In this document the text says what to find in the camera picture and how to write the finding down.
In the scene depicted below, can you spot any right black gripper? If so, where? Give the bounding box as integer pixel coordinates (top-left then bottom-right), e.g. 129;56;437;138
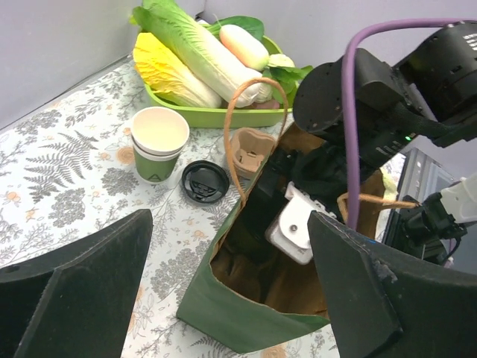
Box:
238;147;373;258

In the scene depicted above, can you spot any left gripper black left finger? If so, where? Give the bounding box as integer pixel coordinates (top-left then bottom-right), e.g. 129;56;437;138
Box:
1;209;153;358

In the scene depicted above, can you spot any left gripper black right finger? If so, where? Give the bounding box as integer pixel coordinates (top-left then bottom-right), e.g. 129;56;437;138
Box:
308;211;476;357

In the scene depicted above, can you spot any green brown paper bag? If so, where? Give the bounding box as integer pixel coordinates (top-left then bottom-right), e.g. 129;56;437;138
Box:
177;125;385;354

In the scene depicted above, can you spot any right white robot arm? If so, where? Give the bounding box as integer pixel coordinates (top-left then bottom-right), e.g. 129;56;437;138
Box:
236;20;476;265

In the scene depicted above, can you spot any green lettuce on mat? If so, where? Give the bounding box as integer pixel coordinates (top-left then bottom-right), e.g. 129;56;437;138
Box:
381;169;397;200

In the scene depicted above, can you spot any dark green leafy vegetable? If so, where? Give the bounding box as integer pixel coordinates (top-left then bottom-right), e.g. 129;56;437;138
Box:
206;16;312;95

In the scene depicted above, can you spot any tall green napa cabbage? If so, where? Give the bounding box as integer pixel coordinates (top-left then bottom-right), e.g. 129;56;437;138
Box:
133;1;261;108

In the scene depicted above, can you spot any small white bok choy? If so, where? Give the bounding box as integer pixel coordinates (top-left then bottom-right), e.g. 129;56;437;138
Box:
268;54;295;68

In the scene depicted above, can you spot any green plastic vegetable basket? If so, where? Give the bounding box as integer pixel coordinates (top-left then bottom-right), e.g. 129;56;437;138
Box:
143;35;295;130

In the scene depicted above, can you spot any floral patterned table mat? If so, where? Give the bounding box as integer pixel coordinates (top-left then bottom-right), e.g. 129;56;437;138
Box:
0;55;407;358

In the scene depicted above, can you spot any white radish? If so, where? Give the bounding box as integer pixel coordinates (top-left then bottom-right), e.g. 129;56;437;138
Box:
219;25;269;72

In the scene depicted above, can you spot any yellow cabbage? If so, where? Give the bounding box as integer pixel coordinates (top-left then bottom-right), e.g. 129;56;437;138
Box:
133;32;222;108

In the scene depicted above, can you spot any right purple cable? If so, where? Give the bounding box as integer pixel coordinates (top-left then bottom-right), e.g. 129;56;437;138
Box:
341;17;477;230

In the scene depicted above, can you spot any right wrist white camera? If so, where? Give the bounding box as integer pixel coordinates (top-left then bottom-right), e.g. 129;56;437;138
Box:
265;182;336;265

